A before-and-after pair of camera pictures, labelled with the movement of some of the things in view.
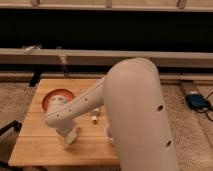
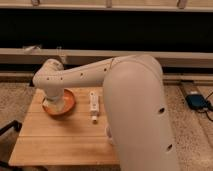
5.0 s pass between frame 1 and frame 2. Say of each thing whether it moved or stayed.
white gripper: moved
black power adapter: stayed
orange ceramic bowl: stayed
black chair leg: stayed
